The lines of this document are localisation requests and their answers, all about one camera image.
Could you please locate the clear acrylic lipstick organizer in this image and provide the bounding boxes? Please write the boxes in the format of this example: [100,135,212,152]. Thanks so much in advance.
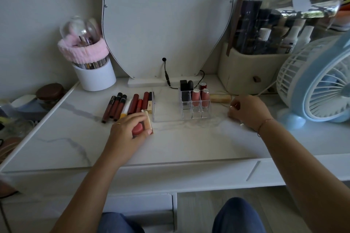
[152,90,213,123]

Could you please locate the clear dome lid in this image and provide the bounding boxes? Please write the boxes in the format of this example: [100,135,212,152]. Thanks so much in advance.
[59,15,102,48]

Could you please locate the dark bottle white cap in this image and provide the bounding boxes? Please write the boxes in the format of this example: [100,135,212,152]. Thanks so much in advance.
[253,28,272,55]

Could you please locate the white brush holder cup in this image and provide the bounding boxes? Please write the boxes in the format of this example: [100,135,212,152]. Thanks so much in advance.
[71,55,117,92]

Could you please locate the person's right leg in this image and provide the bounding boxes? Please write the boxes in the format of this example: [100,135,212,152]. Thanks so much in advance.
[212,197,267,233]

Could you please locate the person's leg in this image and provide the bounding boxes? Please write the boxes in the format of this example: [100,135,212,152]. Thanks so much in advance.
[212,197,267,233]
[96,212,146,233]

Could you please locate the pink fluffy headband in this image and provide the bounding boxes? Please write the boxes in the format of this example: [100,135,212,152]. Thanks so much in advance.
[57,36,109,64]

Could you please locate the curved vanity mirror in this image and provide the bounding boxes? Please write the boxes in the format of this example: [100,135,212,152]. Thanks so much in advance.
[96,0,234,79]

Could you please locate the white fan cable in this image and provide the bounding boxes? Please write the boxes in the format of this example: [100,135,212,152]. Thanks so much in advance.
[256,79,278,97]

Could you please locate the black square lipstick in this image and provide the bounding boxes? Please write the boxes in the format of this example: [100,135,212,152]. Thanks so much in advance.
[180,80,188,110]

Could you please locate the dark tall cosmetic box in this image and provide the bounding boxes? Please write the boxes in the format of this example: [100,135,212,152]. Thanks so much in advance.
[237,0,261,54]

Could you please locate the pink round lipstick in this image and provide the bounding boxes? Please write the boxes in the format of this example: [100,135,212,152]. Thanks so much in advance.
[132,122,144,136]

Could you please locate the black power cable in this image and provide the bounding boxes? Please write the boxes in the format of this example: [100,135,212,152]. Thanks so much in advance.
[162,57,205,90]

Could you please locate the blue white desk fan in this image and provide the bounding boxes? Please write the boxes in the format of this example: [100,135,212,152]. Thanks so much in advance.
[276,29,350,130]

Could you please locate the person's left hand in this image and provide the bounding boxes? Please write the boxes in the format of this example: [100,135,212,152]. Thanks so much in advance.
[105,112,153,164]

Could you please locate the beige cosmetic storage box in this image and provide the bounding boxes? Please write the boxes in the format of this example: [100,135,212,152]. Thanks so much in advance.
[218,0,343,96]

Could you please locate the row of lip gloss tubes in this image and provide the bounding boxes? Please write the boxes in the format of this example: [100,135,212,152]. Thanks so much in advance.
[101,91,153,124]

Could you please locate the makeup brushes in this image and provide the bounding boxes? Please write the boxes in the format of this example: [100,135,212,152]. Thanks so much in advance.
[74,35,108,70]

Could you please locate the thin wrist bracelet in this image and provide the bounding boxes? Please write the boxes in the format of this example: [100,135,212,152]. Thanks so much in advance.
[256,118,275,137]

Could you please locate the person's right hand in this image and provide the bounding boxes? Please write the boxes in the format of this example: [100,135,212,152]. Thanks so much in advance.
[227,95,274,133]

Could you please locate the brown jar lid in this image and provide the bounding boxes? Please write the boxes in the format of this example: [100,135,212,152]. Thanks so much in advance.
[35,83,66,104]

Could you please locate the person's left leg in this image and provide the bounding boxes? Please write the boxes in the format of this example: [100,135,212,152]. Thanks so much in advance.
[96,212,146,233]

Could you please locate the person's right forearm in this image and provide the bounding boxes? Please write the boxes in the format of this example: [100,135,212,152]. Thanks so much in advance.
[257,119,350,233]

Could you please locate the wooden tube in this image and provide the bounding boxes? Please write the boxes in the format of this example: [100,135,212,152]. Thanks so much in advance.
[210,94,232,103]

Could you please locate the beige gold lipstick tube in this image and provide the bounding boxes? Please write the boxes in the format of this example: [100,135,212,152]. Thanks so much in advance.
[141,109,154,135]

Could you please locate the white vanity drawer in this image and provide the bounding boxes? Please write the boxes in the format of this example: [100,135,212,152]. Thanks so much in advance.
[0,193,174,233]

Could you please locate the white cosmetic bottle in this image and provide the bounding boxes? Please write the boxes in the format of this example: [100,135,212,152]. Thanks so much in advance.
[295,25,315,51]
[278,25,302,55]

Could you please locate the person's left forearm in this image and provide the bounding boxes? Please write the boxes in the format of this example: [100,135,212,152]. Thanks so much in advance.
[50,145,129,233]

